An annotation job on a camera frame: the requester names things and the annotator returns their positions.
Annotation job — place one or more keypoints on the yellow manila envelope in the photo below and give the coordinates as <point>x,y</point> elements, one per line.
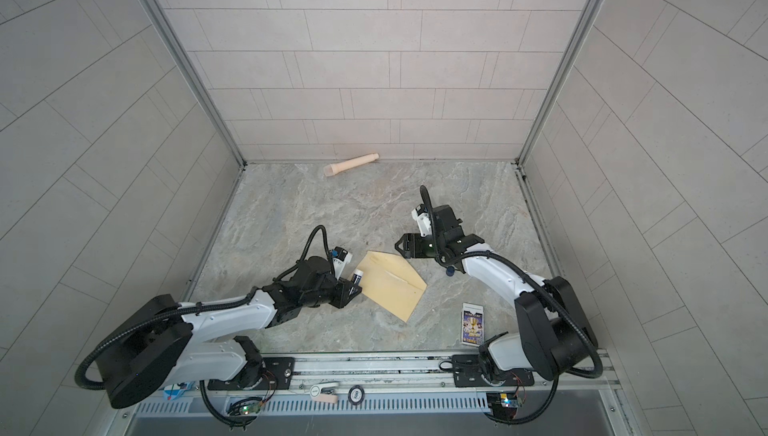
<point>392,283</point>

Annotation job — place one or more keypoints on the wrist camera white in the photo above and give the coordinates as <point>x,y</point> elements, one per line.
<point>340,259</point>
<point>421,216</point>

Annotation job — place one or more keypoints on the white beige tag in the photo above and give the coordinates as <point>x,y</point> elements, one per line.
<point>325,392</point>

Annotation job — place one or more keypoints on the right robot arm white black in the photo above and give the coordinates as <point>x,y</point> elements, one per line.
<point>554,336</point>

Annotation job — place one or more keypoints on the beige wooden pestle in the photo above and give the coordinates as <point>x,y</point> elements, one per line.
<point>339,167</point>

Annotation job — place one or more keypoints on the circuit board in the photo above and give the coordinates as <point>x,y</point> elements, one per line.
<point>504,406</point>
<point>245,408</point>

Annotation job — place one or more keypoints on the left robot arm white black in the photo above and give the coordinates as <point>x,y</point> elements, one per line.
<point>167,342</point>

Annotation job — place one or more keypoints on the round black white badge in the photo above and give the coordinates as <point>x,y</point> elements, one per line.
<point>356,395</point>

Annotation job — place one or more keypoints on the right circuit board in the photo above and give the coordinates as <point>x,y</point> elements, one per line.
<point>504,406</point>

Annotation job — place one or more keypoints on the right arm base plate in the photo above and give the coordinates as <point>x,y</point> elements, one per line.
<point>475,371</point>

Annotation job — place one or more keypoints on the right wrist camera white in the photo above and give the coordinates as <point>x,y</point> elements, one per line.
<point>421,216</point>

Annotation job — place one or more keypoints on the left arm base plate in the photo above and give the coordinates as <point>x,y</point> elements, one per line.
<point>274,373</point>

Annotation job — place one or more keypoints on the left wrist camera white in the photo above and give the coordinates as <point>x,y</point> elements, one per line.
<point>340,259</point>

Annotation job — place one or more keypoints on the aluminium mounting rail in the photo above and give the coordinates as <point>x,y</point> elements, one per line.
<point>388,371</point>

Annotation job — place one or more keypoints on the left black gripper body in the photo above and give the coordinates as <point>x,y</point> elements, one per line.
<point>320,298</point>

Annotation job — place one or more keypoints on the left circuit board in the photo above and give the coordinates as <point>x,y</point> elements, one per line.
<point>245,408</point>

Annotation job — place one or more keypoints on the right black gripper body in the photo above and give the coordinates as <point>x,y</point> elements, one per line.
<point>435,247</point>

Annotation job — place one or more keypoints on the blue white glue stick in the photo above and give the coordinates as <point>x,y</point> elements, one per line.
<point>357,275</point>

